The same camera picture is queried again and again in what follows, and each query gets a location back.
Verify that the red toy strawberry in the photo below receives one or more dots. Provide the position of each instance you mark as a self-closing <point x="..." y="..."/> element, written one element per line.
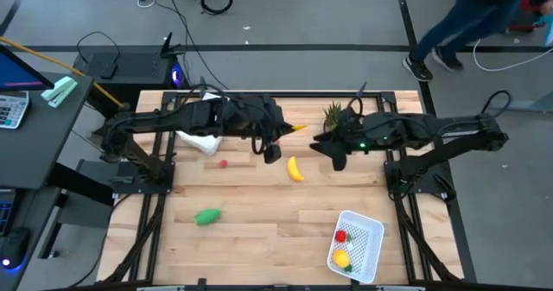
<point x="340" y="236"/>

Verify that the white plastic mesh basket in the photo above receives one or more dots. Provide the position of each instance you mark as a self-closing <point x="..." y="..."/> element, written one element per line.
<point x="363" y="250"/>

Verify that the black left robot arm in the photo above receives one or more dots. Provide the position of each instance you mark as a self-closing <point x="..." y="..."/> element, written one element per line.
<point x="151" y="120"/>

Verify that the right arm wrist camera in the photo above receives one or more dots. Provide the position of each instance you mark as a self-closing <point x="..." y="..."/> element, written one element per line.
<point x="339" y="161"/>

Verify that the black keyboard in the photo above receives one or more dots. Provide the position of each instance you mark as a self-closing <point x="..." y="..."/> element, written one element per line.
<point x="5" y="209"/>

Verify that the red and black chair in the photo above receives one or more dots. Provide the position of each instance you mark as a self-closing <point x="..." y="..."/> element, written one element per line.
<point x="523" y="27"/>

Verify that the yellow pole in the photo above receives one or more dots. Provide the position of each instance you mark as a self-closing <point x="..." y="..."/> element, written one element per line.
<point x="65" y="66"/>

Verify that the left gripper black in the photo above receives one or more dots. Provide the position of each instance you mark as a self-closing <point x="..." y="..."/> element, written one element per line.
<point x="250" y="116"/>

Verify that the black computer mouse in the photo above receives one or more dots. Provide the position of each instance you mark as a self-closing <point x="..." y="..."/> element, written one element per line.
<point x="13" y="248"/>

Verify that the grey metal floor beam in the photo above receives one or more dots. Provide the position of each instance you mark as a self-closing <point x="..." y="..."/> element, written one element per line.
<point x="531" y="105"/>

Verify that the long yellow toy fruit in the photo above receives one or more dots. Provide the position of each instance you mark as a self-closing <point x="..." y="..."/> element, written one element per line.
<point x="301" y="128"/>

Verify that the teal plastic item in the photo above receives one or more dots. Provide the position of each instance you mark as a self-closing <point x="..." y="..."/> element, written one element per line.
<point x="546" y="29"/>

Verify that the grey desk calculator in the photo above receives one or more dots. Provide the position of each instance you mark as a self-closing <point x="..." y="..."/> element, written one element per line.
<point x="13" y="109"/>

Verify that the yellow toy lemon with leaf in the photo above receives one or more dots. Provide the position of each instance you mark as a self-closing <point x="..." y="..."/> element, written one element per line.
<point x="341" y="258"/>

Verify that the yellow toy banana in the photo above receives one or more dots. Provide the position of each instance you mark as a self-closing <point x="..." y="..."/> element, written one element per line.
<point x="294" y="170"/>

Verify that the white checked cloth towel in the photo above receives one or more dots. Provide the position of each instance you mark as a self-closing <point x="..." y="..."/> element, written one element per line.
<point x="203" y="143"/>

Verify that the small pink-red toy fruit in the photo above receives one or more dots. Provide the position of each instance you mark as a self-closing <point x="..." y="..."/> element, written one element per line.
<point x="223" y="163"/>

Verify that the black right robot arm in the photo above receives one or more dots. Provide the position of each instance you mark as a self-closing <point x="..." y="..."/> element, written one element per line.
<point x="458" y="137"/>

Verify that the black desk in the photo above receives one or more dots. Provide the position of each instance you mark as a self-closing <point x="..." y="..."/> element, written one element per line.
<point x="39" y="144"/>

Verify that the mint green stapler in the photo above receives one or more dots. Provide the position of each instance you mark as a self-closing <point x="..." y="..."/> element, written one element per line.
<point x="59" y="91"/>

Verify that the black computer tower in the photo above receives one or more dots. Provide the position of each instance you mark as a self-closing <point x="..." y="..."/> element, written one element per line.
<point x="129" y="68"/>

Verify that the green toy vegetable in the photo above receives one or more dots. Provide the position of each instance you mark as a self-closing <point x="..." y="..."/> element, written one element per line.
<point x="207" y="217"/>

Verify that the potted succulent plant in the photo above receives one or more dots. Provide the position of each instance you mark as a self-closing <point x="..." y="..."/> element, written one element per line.
<point x="332" y="114"/>

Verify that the desk monitor with blue screen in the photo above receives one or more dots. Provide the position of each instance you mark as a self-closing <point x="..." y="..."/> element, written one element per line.
<point x="17" y="73"/>

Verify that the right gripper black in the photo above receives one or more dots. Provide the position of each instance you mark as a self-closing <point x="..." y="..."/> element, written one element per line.
<point x="376" y="131"/>

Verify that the person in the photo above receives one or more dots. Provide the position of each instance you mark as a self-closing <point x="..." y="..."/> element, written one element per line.
<point x="466" y="19"/>

